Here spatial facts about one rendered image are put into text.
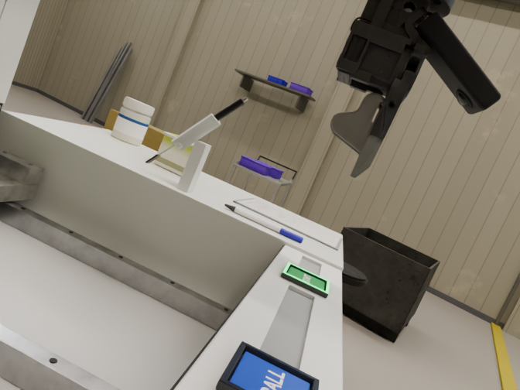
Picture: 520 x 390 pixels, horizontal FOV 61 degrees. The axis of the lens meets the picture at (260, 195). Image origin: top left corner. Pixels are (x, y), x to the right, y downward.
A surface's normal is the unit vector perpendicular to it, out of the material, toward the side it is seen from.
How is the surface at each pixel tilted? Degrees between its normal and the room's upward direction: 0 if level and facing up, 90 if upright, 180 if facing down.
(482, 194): 90
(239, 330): 0
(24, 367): 90
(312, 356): 0
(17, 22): 90
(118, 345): 0
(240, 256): 90
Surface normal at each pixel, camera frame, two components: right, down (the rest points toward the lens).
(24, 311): 0.39, -0.91
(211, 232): -0.18, 0.05
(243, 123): -0.44, -0.07
